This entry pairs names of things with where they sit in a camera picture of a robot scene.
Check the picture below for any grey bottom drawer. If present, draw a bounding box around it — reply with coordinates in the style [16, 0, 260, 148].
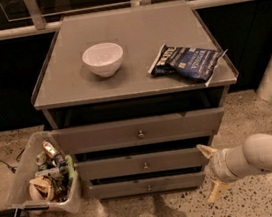
[90, 172, 205, 200]

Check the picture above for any white ceramic bowl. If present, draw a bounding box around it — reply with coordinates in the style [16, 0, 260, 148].
[82, 42, 123, 78]

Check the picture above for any green packet in bin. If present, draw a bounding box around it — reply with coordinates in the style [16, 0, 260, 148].
[65, 155, 75, 187]

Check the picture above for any can in bin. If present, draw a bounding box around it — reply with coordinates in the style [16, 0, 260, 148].
[42, 140, 59, 159]

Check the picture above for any blue chip bag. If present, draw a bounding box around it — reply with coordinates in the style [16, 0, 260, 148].
[148, 44, 226, 85]

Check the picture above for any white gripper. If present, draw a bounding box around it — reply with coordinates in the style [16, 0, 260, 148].
[197, 144, 236, 203]

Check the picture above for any black cable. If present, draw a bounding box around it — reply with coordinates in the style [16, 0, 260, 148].
[0, 146, 30, 176]

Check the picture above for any grey drawer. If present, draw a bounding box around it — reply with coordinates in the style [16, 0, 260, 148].
[52, 108, 224, 154]
[75, 148, 208, 180]
[90, 172, 205, 200]

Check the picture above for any grey middle drawer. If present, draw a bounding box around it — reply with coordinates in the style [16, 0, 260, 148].
[75, 148, 208, 180]

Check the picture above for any grey top drawer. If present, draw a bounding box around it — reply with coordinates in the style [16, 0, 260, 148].
[52, 108, 224, 154]

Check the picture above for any grey drawer cabinet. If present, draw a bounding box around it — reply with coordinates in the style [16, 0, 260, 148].
[19, 0, 254, 208]

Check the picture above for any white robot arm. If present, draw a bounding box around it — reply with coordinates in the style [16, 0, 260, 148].
[197, 133, 272, 203]

